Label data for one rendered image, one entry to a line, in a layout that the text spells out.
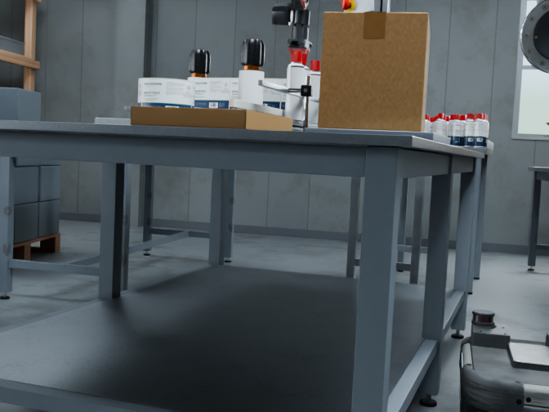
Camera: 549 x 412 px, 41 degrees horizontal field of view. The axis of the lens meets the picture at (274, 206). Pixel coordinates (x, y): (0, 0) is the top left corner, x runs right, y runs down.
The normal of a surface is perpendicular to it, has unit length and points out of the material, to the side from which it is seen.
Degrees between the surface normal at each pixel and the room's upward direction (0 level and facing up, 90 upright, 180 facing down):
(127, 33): 90
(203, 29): 90
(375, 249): 90
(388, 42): 90
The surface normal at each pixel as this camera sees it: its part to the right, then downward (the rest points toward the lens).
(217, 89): -0.43, 0.04
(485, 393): -0.70, 0.02
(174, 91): 0.37, 0.08
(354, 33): -0.22, 0.06
